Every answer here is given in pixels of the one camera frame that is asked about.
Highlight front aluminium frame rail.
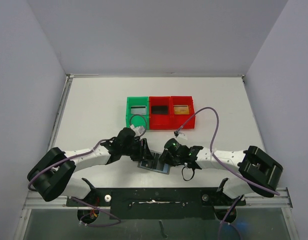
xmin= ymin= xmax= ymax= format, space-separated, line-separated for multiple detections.
xmin=14 ymin=187 xmax=299 ymax=240

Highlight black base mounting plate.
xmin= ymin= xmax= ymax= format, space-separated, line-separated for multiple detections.
xmin=66 ymin=187 xmax=246 ymax=228

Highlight right red plastic bin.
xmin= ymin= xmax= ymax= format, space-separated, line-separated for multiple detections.
xmin=171 ymin=96 xmax=195 ymax=129

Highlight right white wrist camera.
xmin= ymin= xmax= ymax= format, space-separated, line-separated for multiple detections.
xmin=174 ymin=130 xmax=188 ymax=140

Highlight silver VIP card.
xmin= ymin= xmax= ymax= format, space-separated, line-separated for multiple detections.
xmin=130 ymin=105 xmax=147 ymax=116

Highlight grey card holder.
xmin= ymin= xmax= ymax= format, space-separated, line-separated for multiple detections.
xmin=137 ymin=150 xmax=171 ymax=175

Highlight aluminium table edge rail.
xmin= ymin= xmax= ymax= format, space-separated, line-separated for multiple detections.
xmin=40 ymin=73 xmax=100 ymax=173

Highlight black card in bin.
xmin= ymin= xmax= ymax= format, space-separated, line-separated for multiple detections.
xmin=151 ymin=105 xmax=169 ymax=115

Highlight green plastic bin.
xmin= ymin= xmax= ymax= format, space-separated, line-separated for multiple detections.
xmin=125 ymin=96 xmax=150 ymax=130

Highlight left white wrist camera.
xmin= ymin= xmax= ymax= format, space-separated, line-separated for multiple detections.
xmin=130 ymin=125 xmax=146 ymax=137

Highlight gold credit card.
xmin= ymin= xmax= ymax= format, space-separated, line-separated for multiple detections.
xmin=173 ymin=105 xmax=190 ymax=115

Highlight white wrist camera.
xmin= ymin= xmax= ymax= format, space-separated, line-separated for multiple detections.
xmin=174 ymin=130 xmax=188 ymax=140
xmin=130 ymin=125 xmax=146 ymax=137

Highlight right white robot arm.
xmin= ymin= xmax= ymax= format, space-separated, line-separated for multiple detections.
xmin=159 ymin=138 xmax=284 ymax=205

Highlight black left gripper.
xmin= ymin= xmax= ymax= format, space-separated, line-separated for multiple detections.
xmin=121 ymin=138 xmax=154 ymax=161

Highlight black credit card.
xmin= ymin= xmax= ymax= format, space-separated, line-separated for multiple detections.
xmin=152 ymin=153 xmax=164 ymax=171

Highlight red plastic bin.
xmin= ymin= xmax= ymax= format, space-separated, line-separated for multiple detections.
xmin=149 ymin=96 xmax=171 ymax=130
xmin=171 ymin=96 xmax=195 ymax=129

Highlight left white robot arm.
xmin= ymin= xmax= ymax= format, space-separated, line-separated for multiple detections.
xmin=27 ymin=127 xmax=154 ymax=206

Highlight middle red plastic bin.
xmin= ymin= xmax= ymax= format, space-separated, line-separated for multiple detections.
xmin=149 ymin=96 xmax=171 ymax=130

